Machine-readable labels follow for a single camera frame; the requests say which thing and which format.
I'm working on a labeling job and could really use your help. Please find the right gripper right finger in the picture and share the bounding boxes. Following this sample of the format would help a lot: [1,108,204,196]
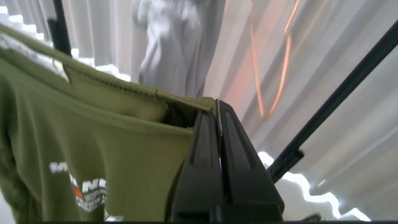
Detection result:
[215,99,285,222]

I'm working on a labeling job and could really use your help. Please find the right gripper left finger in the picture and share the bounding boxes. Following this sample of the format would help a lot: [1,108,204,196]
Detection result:
[172,108,225,222]

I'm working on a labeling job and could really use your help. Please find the green garment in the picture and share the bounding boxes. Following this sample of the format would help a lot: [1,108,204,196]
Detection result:
[0,23,217,222]

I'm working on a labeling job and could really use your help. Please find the pale grey shorts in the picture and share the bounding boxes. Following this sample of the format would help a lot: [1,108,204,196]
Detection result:
[132,0,225,98]

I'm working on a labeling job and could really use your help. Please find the pink clothes hanger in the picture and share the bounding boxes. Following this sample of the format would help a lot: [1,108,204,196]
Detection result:
[248,0,301,121]

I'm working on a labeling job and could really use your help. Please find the black clothes rack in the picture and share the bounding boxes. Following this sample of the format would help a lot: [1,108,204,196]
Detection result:
[46,0,398,184]

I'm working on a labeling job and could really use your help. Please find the white curtain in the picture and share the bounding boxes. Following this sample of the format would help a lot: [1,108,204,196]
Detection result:
[0,0,398,222]

